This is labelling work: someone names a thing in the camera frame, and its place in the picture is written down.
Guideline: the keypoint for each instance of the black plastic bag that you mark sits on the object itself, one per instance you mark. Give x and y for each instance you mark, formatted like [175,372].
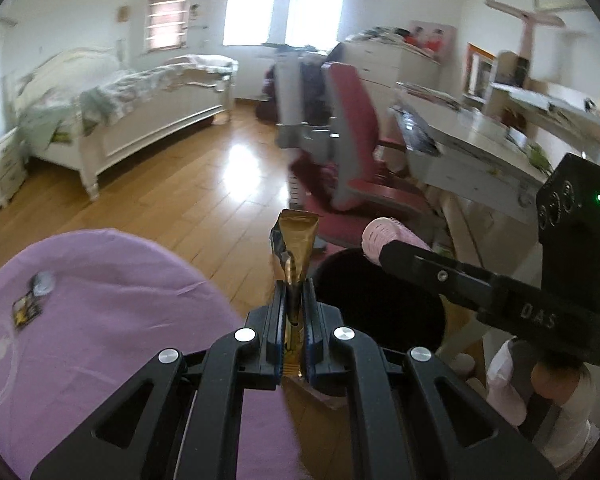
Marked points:
[415,130]

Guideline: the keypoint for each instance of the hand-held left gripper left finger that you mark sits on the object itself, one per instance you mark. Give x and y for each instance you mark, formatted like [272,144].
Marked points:
[275,320]

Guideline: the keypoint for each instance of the person's right hand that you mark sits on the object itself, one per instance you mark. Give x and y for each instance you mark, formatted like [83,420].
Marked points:
[552,377]

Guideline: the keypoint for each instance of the window with red blind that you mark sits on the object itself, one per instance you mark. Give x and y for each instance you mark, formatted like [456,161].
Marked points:
[167,15]

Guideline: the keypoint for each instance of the white nightstand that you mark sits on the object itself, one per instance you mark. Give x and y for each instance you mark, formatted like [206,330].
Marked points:
[5,165]

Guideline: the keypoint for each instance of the wooden framed picture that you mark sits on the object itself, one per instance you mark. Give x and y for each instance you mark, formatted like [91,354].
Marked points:
[477,70]

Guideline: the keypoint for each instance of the black trash bin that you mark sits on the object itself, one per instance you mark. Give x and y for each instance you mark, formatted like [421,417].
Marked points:
[370,300]

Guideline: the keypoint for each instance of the person's right forearm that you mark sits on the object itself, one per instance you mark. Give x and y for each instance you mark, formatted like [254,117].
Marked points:
[570,425]

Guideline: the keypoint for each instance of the dark armchair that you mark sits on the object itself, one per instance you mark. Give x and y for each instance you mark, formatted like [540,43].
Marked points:
[266,109]

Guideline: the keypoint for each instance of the person's fluffy pink clothing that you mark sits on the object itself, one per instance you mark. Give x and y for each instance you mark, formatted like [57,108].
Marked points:
[500,385]

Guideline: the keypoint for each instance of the black yellow wrapper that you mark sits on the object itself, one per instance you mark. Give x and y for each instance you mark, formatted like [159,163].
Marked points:
[27,307]

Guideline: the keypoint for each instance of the gold foil wrapper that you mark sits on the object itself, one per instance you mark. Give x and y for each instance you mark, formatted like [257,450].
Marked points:
[296,240]

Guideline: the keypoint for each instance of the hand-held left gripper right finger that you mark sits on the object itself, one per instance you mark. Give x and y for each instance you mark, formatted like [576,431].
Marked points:
[311,320]

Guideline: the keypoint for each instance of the red grey desk chair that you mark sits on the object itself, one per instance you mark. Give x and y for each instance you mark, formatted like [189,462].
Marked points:
[350,110]

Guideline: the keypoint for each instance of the white dresser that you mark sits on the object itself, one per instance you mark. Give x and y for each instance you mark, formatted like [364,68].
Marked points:
[380,65]

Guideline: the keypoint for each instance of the bright window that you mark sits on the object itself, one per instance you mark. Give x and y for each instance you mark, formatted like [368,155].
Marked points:
[247,7]
[315,7]

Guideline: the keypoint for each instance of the white wooden bed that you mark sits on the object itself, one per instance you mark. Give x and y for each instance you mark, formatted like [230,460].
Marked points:
[145,115]

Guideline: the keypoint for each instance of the red figures poster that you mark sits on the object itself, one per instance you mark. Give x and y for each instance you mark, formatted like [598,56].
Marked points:
[430,40]

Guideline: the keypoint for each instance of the pink desk lamp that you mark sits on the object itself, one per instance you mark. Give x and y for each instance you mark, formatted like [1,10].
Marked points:
[527,35]

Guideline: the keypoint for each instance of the white desk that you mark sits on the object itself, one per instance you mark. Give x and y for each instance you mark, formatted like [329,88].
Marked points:
[480,155]

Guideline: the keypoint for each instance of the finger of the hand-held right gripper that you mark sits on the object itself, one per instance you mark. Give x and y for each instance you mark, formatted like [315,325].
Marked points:
[430,272]

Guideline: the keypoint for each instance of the purple tablecloth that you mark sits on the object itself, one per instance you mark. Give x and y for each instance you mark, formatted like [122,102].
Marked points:
[105,310]

